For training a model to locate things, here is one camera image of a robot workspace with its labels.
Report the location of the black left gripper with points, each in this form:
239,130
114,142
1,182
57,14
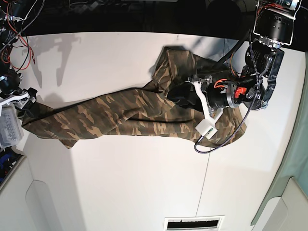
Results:
210,97

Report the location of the white slotted vent plate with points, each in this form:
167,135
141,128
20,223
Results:
209,223

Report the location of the clear plastic parts box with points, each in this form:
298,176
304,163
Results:
10,127

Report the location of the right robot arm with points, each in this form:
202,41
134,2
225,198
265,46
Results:
14,15

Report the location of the blue items in bin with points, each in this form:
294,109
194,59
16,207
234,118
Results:
8,158

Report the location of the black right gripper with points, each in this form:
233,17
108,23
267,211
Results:
11,93

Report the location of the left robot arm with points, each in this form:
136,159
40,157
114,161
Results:
273,28

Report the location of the camouflage t-shirt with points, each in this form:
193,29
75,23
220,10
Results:
137,112

